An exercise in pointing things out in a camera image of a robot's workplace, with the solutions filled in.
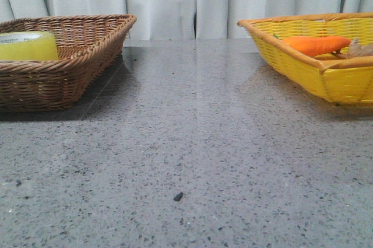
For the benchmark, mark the yellow tape roll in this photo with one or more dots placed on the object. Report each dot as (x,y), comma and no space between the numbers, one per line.
(29,46)

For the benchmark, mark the brown ginger root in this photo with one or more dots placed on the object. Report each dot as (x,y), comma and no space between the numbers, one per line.
(355,50)

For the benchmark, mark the brown wicker basket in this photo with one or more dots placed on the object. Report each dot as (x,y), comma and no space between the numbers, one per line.
(87,45)

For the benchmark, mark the yellow wicker basket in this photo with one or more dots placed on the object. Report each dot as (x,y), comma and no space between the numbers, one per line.
(325,76)

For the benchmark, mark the orange toy carrot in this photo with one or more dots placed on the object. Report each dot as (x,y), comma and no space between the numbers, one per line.
(313,46)

